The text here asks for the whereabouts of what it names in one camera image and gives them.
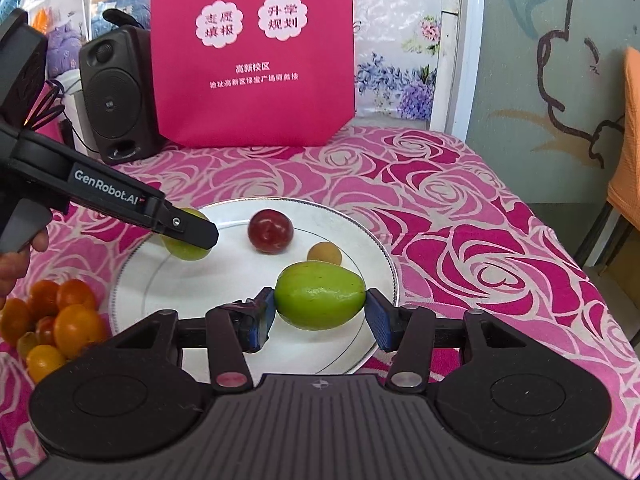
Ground elongated green apple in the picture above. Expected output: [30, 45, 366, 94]
[273, 261, 366, 330]

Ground dark red plum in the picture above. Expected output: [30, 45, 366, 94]
[247, 209, 294, 255]

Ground round green apple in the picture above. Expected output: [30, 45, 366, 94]
[160, 207, 218, 261]

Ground brown kiwi fruit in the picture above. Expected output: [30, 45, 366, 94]
[307, 242, 343, 266]

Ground small dark orange tangerine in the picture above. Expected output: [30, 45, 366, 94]
[56, 278, 99, 311]

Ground large orange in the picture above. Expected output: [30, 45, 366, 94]
[53, 304, 110, 360]

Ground yellow-orange citrus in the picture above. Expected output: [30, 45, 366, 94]
[26, 344, 66, 384]

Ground person's left hand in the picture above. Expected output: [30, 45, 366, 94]
[0, 229, 49, 306]

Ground white ceramic plate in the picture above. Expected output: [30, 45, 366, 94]
[108, 198, 400, 382]

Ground pink rose tablecloth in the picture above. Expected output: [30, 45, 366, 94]
[0, 123, 640, 478]

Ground black speaker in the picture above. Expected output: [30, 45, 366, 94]
[79, 9, 165, 166]

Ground bedding poster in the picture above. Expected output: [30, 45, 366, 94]
[28, 0, 89, 79]

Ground orange covered chair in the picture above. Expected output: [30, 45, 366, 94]
[574, 47, 640, 266]

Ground pink tote bag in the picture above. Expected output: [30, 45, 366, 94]
[151, 0, 356, 148]

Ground black cable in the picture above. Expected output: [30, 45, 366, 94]
[22, 77, 99, 156]

